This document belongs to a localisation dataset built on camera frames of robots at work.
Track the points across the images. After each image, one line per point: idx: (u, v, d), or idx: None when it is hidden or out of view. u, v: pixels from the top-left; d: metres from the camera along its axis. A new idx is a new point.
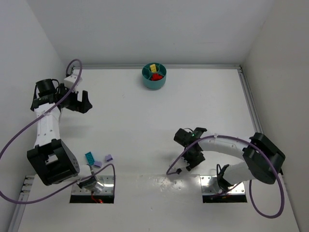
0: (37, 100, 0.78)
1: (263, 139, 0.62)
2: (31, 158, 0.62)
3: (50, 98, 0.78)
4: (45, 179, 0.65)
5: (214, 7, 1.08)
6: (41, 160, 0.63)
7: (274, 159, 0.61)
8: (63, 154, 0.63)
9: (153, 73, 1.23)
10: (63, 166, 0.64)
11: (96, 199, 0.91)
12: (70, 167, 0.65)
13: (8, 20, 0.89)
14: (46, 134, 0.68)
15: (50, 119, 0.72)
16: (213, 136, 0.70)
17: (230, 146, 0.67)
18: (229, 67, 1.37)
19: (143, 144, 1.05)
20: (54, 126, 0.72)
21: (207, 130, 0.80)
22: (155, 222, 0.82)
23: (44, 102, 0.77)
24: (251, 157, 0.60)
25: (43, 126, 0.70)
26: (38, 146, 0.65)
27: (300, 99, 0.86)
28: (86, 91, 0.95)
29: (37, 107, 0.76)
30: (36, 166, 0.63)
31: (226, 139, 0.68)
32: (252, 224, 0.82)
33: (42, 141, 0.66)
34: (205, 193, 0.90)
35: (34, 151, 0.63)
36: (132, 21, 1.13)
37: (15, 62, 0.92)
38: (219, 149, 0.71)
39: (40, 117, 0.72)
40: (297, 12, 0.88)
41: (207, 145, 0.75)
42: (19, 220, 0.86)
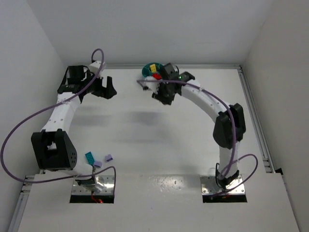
0: (64, 86, 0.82)
1: (239, 110, 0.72)
2: (34, 141, 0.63)
3: (75, 88, 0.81)
4: (40, 164, 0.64)
5: (214, 7, 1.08)
6: (43, 145, 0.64)
7: (239, 129, 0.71)
8: (63, 146, 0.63)
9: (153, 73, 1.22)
10: (58, 158, 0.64)
11: (96, 199, 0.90)
12: (66, 162, 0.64)
13: (8, 20, 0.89)
14: (56, 122, 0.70)
15: (67, 108, 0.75)
16: (199, 88, 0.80)
17: (209, 104, 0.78)
18: (229, 67, 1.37)
19: (144, 144, 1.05)
20: (66, 117, 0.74)
21: (194, 79, 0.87)
22: (155, 222, 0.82)
23: (69, 90, 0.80)
24: (222, 120, 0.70)
25: (58, 113, 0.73)
26: (43, 131, 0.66)
27: (299, 99, 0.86)
28: (110, 77, 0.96)
29: (61, 93, 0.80)
30: (36, 148, 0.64)
31: (208, 98, 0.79)
32: (252, 224, 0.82)
33: (49, 126, 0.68)
34: (205, 193, 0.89)
35: (39, 135, 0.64)
36: (132, 21, 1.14)
37: (16, 62, 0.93)
38: (198, 100, 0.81)
39: (58, 104, 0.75)
40: (296, 12, 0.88)
41: (187, 93, 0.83)
42: (19, 220, 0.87)
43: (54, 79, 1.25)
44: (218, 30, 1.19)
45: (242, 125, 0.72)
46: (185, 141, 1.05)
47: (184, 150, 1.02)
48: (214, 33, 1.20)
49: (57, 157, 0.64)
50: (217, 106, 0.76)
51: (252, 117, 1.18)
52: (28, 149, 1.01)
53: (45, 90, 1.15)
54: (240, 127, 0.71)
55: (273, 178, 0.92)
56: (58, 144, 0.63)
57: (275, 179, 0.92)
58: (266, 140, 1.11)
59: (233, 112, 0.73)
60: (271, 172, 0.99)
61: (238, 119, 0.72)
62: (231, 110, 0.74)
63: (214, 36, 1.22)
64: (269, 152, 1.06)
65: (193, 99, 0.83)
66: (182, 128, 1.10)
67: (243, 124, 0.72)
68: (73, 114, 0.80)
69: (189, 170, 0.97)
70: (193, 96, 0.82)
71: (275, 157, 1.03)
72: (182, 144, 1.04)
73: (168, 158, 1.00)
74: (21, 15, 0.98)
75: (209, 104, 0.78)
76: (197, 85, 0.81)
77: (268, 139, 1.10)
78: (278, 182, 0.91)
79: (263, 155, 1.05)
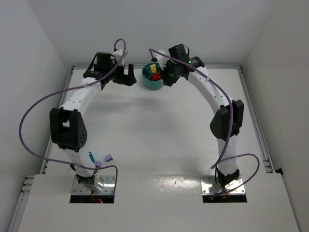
0: (89, 72, 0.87)
1: (240, 107, 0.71)
2: (51, 116, 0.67)
3: (100, 74, 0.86)
4: (53, 137, 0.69)
5: (214, 7, 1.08)
6: (58, 122, 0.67)
7: (236, 124, 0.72)
8: (76, 127, 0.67)
9: (153, 73, 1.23)
10: (69, 136, 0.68)
11: (96, 199, 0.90)
12: (76, 142, 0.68)
13: (9, 19, 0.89)
14: (75, 102, 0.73)
15: (87, 92, 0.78)
16: (206, 77, 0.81)
17: (213, 95, 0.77)
18: (230, 67, 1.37)
19: (144, 143, 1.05)
20: (85, 99, 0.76)
21: (204, 66, 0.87)
22: (155, 222, 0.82)
23: (93, 75, 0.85)
24: (222, 113, 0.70)
25: (77, 94, 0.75)
26: (61, 108, 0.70)
27: (300, 98, 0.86)
28: (132, 65, 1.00)
29: (85, 78, 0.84)
30: (52, 123, 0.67)
31: (214, 89, 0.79)
32: (252, 224, 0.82)
33: (67, 106, 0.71)
34: (205, 193, 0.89)
35: (56, 112, 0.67)
36: (132, 21, 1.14)
37: (16, 62, 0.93)
38: (203, 89, 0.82)
39: (79, 87, 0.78)
40: (296, 12, 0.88)
41: (194, 79, 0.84)
42: (20, 220, 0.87)
43: (54, 79, 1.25)
44: (219, 30, 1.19)
45: (239, 121, 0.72)
46: (185, 141, 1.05)
47: (184, 150, 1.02)
48: (214, 33, 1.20)
49: (68, 135, 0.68)
50: (220, 98, 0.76)
51: (252, 117, 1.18)
52: (28, 149, 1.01)
53: (45, 90, 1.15)
54: (237, 123, 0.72)
55: (273, 178, 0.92)
56: (72, 124, 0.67)
57: (275, 179, 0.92)
58: (266, 140, 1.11)
59: (234, 107, 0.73)
60: (272, 172, 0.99)
61: (238, 114, 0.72)
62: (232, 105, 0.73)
63: (214, 36, 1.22)
64: (269, 152, 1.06)
65: (198, 86, 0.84)
66: (181, 127, 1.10)
67: (240, 120, 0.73)
68: (91, 99, 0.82)
69: (190, 170, 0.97)
70: (199, 83, 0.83)
71: (275, 157, 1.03)
72: (182, 144, 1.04)
73: (168, 158, 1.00)
74: (21, 15, 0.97)
75: (213, 94, 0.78)
76: (204, 74, 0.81)
77: (268, 139, 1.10)
78: (278, 182, 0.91)
79: (263, 155, 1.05)
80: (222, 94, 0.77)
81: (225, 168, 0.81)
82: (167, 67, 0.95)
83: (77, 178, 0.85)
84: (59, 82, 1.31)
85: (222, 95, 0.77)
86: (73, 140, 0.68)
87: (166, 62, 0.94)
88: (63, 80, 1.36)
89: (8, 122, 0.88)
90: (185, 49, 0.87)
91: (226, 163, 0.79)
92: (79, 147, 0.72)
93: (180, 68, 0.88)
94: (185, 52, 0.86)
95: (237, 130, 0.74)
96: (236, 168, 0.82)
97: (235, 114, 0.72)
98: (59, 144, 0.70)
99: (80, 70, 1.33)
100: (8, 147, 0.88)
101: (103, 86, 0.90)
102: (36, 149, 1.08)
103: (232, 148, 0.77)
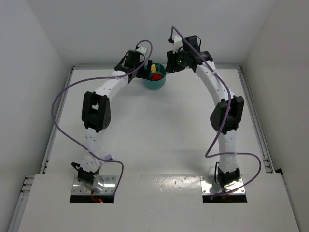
0: (120, 65, 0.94)
1: (240, 102, 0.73)
2: (85, 97, 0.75)
3: (129, 69, 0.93)
4: (82, 116, 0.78)
5: (214, 7, 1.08)
6: (88, 104, 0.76)
7: (232, 118, 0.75)
8: (104, 110, 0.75)
9: (153, 73, 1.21)
10: (97, 117, 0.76)
11: (96, 199, 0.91)
12: (101, 123, 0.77)
13: (8, 19, 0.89)
14: (105, 90, 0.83)
15: (117, 82, 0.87)
16: (212, 70, 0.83)
17: (216, 89, 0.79)
18: (230, 67, 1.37)
19: (144, 143, 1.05)
20: (114, 88, 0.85)
21: (213, 62, 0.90)
22: (155, 222, 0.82)
23: (124, 69, 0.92)
24: (222, 106, 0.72)
25: (108, 83, 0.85)
26: (94, 93, 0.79)
27: (300, 98, 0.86)
28: (151, 61, 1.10)
29: (117, 70, 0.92)
30: (84, 103, 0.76)
31: (218, 84, 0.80)
32: (252, 224, 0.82)
33: (99, 91, 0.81)
34: (205, 193, 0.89)
35: (90, 95, 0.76)
36: (132, 21, 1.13)
37: (15, 62, 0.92)
38: (207, 82, 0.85)
39: (111, 78, 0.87)
40: (297, 11, 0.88)
41: (200, 72, 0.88)
42: (20, 220, 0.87)
43: (54, 79, 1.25)
44: (218, 30, 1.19)
45: (238, 116, 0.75)
46: (185, 141, 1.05)
47: (185, 149, 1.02)
48: (214, 33, 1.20)
49: (95, 116, 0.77)
50: (222, 93, 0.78)
51: (252, 117, 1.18)
52: (28, 149, 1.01)
53: (44, 90, 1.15)
54: (235, 117, 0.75)
55: (273, 178, 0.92)
56: (101, 107, 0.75)
57: (275, 179, 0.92)
58: (266, 140, 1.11)
59: (234, 103, 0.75)
60: (272, 172, 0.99)
61: (237, 109, 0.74)
62: (232, 99, 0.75)
63: (214, 36, 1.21)
64: (269, 152, 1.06)
65: (203, 79, 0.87)
66: (182, 127, 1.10)
67: (239, 116, 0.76)
68: (119, 90, 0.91)
69: (190, 170, 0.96)
70: (204, 76, 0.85)
71: (275, 157, 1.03)
72: (182, 144, 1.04)
73: (169, 158, 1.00)
74: (21, 14, 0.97)
75: (216, 88, 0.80)
76: (211, 67, 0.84)
77: (268, 139, 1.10)
78: (278, 182, 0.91)
79: (263, 155, 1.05)
80: (224, 88, 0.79)
81: (224, 165, 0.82)
82: (178, 54, 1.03)
83: (77, 178, 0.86)
84: (59, 82, 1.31)
85: (225, 90, 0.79)
86: (98, 121, 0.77)
87: (178, 48, 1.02)
88: (63, 80, 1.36)
89: (8, 121, 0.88)
90: (197, 42, 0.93)
91: (225, 158, 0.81)
92: (103, 129, 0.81)
93: (189, 59, 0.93)
94: (197, 44, 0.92)
95: (236, 125, 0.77)
96: (236, 167, 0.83)
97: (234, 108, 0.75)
98: (85, 122, 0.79)
99: (80, 70, 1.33)
100: (8, 147, 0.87)
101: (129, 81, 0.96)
102: (36, 149, 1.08)
103: (231, 143, 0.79)
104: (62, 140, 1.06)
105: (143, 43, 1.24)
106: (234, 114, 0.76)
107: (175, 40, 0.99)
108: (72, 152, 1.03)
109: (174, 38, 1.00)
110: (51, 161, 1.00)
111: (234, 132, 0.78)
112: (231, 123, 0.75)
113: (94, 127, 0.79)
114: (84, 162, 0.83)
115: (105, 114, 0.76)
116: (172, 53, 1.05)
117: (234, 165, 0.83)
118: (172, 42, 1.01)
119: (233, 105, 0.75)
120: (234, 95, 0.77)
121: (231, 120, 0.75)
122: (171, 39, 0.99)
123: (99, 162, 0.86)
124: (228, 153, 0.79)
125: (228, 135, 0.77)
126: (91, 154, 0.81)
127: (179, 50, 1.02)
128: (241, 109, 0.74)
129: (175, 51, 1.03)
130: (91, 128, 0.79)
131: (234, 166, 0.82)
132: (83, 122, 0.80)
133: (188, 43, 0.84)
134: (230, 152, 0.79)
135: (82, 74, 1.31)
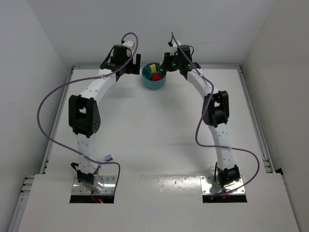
0: (106, 63, 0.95)
1: (224, 96, 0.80)
2: (71, 101, 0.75)
3: (115, 66, 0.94)
4: (70, 122, 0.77)
5: (214, 7, 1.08)
6: (75, 107, 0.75)
7: (219, 112, 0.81)
8: (91, 114, 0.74)
9: (153, 73, 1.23)
10: (85, 121, 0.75)
11: (97, 199, 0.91)
12: (90, 127, 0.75)
13: (9, 19, 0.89)
14: (91, 92, 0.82)
15: (103, 82, 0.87)
16: (199, 73, 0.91)
17: (203, 86, 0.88)
18: (230, 67, 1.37)
19: (144, 143, 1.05)
20: (100, 88, 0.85)
21: (201, 67, 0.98)
22: (155, 222, 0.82)
23: (110, 67, 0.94)
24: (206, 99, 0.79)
25: (95, 85, 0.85)
26: (79, 95, 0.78)
27: (299, 97, 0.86)
28: (139, 54, 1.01)
29: (103, 69, 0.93)
30: (70, 108, 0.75)
31: (204, 83, 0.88)
32: (252, 224, 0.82)
33: (86, 94, 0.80)
34: (205, 193, 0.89)
35: (75, 98, 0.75)
36: (132, 21, 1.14)
37: (16, 62, 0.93)
38: (196, 83, 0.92)
39: (97, 78, 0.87)
40: (296, 11, 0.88)
41: (189, 77, 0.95)
42: (20, 220, 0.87)
43: (54, 79, 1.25)
44: (218, 30, 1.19)
45: (226, 110, 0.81)
46: (184, 140, 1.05)
47: (185, 149, 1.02)
48: (214, 33, 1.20)
49: (84, 121, 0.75)
50: (208, 89, 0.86)
51: (252, 117, 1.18)
52: (28, 149, 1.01)
53: (44, 91, 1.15)
54: (224, 111, 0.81)
55: (273, 178, 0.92)
56: (88, 110, 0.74)
57: (275, 179, 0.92)
58: (266, 140, 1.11)
59: (220, 98, 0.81)
60: (272, 172, 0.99)
61: (223, 104, 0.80)
62: (217, 94, 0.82)
63: (213, 36, 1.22)
64: (269, 152, 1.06)
65: (193, 83, 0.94)
66: (182, 127, 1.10)
67: (227, 110, 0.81)
68: (107, 89, 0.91)
69: (189, 170, 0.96)
70: (194, 79, 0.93)
71: (275, 157, 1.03)
72: (181, 143, 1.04)
73: (169, 158, 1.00)
74: (21, 14, 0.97)
75: (203, 86, 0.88)
76: (198, 71, 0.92)
77: (268, 139, 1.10)
78: (278, 182, 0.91)
79: (263, 155, 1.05)
80: (211, 86, 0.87)
81: (221, 161, 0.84)
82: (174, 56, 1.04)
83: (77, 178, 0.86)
84: (59, 82, 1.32)
85: (211, 86, 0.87)
86: (87, 125, 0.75)
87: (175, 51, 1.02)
88: (63, 80, 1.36)
89: (7, 121, 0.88)
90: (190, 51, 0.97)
91: (220, 153, 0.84)
92: (92, 134, 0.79)
93: (181, 68, 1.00)
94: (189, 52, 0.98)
95: (226, 119, 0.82)
96: (234, 164, 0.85)
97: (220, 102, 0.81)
98: (73, 127, 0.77)
99: (80, 70, 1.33)
100: (8, 147, 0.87)
101: (115, 80, 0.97)
102: (36, 149, 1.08)
103: (224, 136, 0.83)
104: (62, 140, 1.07)
105: (127, 36, 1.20)
106: (223, 108, 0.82)
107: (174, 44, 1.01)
108: (72, 152, 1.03)
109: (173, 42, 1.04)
110: (51, 161, 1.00)
111: (225, 126, 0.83)
112: (220, 116, 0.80)
113: (84, 133, 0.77)
114: (80, 165, 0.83)
115: (92, 118, 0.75)
116: (168, 54, 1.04)
117: (232, 162, 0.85)
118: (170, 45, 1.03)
119: (220, 100, 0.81)
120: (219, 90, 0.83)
121: (220, 113, 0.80)
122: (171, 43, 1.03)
123: (96, 164, 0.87)
124: (222, 147, 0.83)
125: (219, 128, 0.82)
126: (87, 158, 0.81)
127: (175, 54, 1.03)
128: (227, 103, 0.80)
129: (172, 53, 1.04)
130: (80, 134, 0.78)
131: (231, 162, 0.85)
132: (72, 127, 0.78)
133: (183, 52, 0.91)
134: (223, 146, 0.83)
135: (82, 74, 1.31)
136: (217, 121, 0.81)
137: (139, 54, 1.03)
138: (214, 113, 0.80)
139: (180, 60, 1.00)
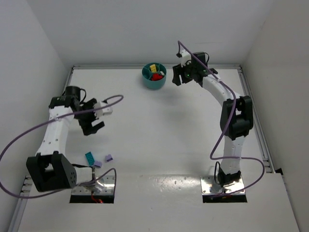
0: (56, 99, 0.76)
1: (247, 103, 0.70)
2: (30, 166, 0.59)
3: (68, 101, 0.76)
4: (39, 187, 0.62)
5: (214, 7, 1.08)
6: (38, 170, 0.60)
7: (241, 121, 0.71)
8: (62, 170, 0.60)
9: (153, 73, 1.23)
10: (58, 181, 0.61)
11: (96, 199, 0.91)
12: (67, 183, 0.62)
13: (8, 20, 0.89)
14: (51, 143, 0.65)
15: (61, 126, 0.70)
16: (217, 78, 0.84)
17: (221, 92, 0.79)
18: (230, 67, 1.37)
19: (144, 143, 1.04)
20: (61, 134, 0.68)
21: (218, 73, 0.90)
22: (155, 222, 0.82)
23: (61, 103, 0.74)
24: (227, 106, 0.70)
25: (52, 133, 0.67)
26: (38, 154, 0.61)
27: (300, 97, 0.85)
28: (104, 123, 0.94)
29: (53, 107, 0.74)
30: (33, 173, 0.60)
31: (222, 88, 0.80)
32: (252, 224, 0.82)
33: (45, 150, 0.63)
34: (205, 193, 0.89)
35: (34, 160, 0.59)
36: (131, 21, 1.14)
37: (15, 62, 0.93)
38: (214, 90, 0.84)
39: (51, 121, 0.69)
40: (296, 11, 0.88)
41: (207, 84, 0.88)
42: (19, 220, 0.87)
43: (53, 79, 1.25)
44: (219, 30, 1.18)
45: (249, 119, 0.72)
46: (185, 140, 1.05)
47: (185, 150, 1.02)
48: (213, 33, 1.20)
49: (56, 180, 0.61)
50: (228, 94, 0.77)
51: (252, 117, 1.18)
52: (28, 150, 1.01)
53: (44, 91, 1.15)
54: (247, 121, 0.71)
55: (273, 178, 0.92)
56: (56, 166, 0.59)
57: (275, 179, 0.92)
58: (266, 140, 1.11)
59: (242, 104, 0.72)
60: (272, 172, 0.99)
61: (246, 111, 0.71)
62: (239, 99, 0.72)
63: (213, 36, 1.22)
64: (269, 152, 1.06)
65: (211, 90, 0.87)
66: (182, 128, 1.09)
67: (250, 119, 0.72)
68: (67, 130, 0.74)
69: (190, 170, 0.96)
70: (211, 86, 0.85)
71: (275, 157, 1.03)
72: (181, 143, 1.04)
73: (168, 158, 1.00)
74: (20, 14, 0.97)
75: (222, 92, 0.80)
76: (216, 76, 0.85)
77: (269, 140, 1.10)
78: (278, 182, 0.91)
79: (263, 155, 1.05)
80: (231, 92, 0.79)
81: (226, 167, 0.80)
82: (186, 67, 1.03)
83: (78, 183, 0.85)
84: (59, 82, 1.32)
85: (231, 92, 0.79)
86: (62, 182, 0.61)
87: (187, 61, 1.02)
88: (63, 81, 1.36)
89: (8, 121, 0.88)
90: (205, 58, 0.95)
91: (229, 162, 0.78)
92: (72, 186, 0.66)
93: (196, 75, 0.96)
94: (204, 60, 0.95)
95: (247, 130, 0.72)
96: (238, 169, 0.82)
97: (243, 109, 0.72)
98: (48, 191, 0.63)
99: (80, 70, 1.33)
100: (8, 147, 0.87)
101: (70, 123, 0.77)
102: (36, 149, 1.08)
103: (238, 148, 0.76)
104: None
105: (127, 36, 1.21)
106: (245, 117, 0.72)
107: (182, 54, 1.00)
108: (72, 152, 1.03)
109: (182, 52, 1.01)
110: None
111: (243, 138, 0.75)
112: (242, 126, 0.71)
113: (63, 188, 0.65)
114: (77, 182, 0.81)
115: (65, 175, 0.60)
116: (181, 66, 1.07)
117: (236, 168, 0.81)
118: (180, 56, 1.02)
119: (242, 107, 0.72)
120: (240, 95, 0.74)
121: (243, 123, 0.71)
122: (179, 53, 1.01)
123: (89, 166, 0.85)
124: (232, 158, 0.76)
125: (236, 140, 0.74)
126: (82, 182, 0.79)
127: (188, 63, 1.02)
128: (251, 110, 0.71)
129: (183, 64, 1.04)
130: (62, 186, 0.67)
131: (236, 168, 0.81)
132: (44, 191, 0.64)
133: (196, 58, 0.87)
134: (234, 157, 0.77)
135: (82, 74, 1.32)
136: (236, 133, 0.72)
137: (103, 123, 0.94)
138: (235, 122, 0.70)
139: (194, 68, 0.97)
